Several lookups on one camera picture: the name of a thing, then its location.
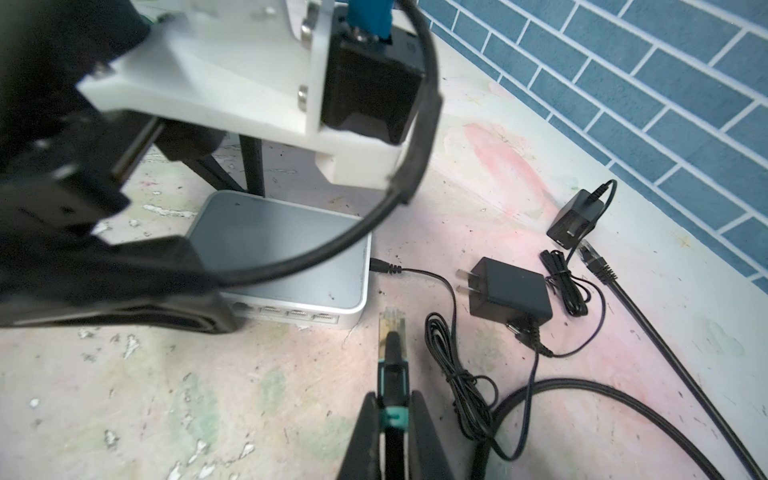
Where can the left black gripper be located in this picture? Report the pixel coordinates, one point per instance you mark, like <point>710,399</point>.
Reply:
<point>63,165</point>

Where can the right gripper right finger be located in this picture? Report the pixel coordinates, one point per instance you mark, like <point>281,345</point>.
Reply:
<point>426,457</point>

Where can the black power adapter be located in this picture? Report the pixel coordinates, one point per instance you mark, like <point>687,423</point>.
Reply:
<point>504,294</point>
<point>569,229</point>

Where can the white network switch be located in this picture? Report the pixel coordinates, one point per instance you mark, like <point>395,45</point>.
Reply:
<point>235,231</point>

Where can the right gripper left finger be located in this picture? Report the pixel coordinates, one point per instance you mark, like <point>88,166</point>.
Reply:
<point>362,457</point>

